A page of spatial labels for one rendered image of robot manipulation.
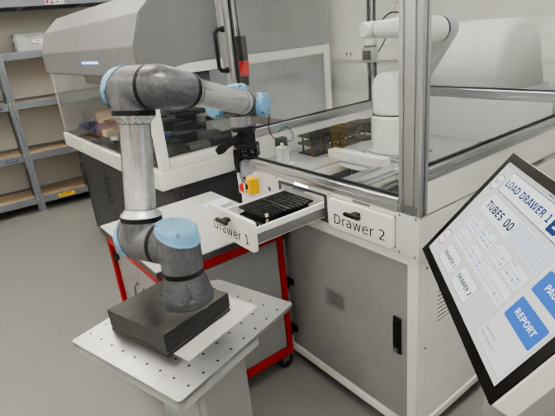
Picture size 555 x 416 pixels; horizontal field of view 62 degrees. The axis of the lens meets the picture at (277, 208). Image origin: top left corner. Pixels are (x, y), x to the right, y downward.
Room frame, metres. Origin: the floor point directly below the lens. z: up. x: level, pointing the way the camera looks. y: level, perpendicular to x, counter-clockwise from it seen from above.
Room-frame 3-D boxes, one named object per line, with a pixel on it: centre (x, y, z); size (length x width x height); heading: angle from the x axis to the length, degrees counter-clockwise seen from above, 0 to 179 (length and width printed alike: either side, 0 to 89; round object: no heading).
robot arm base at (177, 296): (1.14, 0.28, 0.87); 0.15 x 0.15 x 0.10
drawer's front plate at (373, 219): (1.45, -0.28, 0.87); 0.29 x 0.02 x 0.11; 36
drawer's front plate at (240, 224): (1.52, 0.17, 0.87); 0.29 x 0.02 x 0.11; 36
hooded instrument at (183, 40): (3.31, 0.62, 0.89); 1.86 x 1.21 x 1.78; 36
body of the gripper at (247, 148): (1.68, 0.10, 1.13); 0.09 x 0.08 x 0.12; 72
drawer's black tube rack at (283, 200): (1.63, 0.01, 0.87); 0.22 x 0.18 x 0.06; 126
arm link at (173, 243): (1.15, 0.28, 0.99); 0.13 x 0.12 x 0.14; 58
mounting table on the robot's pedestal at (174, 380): (1.12, 0.30, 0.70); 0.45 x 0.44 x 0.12; 142
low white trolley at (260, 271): (1.86, 0.39, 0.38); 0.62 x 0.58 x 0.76; 36
